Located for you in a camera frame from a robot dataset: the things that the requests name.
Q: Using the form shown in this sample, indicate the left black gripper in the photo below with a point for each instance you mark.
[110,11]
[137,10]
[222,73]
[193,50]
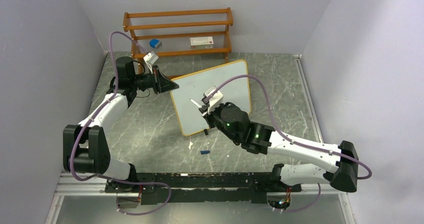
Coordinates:
[160,83]

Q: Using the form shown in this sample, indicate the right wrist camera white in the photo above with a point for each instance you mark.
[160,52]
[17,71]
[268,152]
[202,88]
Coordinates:
[212,101]

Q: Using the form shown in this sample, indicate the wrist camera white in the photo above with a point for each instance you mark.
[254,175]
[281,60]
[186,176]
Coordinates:
[212,101]
[149,59]

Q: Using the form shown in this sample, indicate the whiteboard with yellow frame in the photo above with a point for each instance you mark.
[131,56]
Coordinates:
[193,86]

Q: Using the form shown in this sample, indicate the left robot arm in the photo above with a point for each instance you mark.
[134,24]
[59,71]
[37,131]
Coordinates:
[85,146]

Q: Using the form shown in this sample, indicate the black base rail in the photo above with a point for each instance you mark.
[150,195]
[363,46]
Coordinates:
[199,187]

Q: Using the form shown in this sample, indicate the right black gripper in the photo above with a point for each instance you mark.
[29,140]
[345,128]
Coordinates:
[208,116]

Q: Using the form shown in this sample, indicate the blue whiteboard eraser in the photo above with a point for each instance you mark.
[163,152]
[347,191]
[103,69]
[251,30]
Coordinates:
[155,43]

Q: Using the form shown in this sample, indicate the white marker pen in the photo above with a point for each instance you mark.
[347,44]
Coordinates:
[198,105]

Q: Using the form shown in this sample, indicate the white cardboard box red label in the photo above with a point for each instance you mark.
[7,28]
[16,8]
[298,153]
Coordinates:
[201,43]

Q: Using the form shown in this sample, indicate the wooden two-tier shelf rack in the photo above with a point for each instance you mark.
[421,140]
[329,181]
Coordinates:
[175,28]

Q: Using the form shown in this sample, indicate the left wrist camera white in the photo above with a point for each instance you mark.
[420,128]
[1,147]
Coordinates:
[149,59]

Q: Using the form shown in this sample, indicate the aluminium frame rail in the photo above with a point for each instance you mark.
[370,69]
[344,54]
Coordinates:
[69,186]

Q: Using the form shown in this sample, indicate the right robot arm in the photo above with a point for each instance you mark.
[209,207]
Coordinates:
[335,164]

